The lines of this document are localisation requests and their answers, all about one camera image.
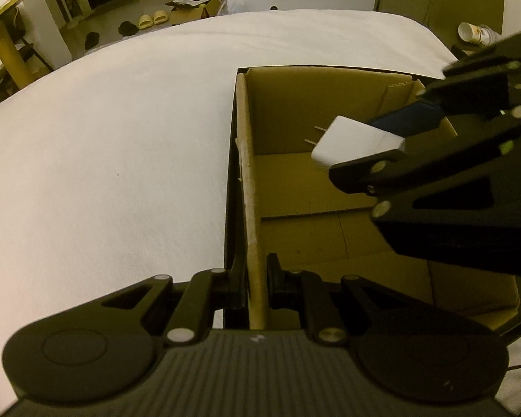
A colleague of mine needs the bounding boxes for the brown cardboard box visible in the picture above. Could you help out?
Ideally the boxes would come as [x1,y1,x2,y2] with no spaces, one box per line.
[234,67,521,332]

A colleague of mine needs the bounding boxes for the gold edged table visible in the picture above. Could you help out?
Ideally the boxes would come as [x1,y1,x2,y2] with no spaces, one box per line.
[0,0,42,93]

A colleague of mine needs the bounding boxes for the paper cup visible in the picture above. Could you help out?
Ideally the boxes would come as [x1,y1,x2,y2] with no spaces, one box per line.
[457,22,503,47]

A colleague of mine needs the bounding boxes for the dark chair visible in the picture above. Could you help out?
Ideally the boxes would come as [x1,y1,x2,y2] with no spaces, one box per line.
[9,4,56,75]

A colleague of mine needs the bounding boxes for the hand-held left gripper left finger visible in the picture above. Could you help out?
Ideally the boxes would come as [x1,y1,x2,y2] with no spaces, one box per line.
[99,252,249,348]

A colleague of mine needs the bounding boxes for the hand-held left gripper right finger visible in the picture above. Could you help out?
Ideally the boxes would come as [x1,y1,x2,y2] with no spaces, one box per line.
[266,253,425,348]

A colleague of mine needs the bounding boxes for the open cardboard box with flaps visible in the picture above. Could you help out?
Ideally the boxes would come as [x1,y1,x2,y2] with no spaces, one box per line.
[165,0,220,25]

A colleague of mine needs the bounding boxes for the dark nightstand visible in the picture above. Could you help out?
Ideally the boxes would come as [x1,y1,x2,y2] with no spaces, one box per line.
[450,42,480,60]

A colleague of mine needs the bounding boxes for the white charger plug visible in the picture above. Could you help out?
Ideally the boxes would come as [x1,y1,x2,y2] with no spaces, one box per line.
[303,115,407,173]

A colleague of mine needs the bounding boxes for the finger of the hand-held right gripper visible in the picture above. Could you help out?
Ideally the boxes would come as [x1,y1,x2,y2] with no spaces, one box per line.
[368,26,521,145]
[329,115,521,224]

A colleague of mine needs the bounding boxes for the black box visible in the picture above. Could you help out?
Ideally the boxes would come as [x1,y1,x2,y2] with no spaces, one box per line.
[223,66,521,350]

